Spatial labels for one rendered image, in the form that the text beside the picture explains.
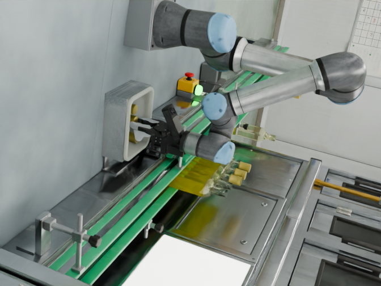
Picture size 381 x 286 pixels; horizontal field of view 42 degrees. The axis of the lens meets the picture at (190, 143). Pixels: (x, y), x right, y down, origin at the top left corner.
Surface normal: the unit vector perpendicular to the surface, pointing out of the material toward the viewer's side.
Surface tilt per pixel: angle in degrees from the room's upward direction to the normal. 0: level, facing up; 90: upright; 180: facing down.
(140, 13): 90
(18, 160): 0
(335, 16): 90
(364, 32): 90
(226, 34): 9
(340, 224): 90
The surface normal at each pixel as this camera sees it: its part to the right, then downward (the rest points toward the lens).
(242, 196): 0.12, -0.90
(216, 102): -0.26, -0.24
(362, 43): -0.37, 0.36
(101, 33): 0.92, 0.26
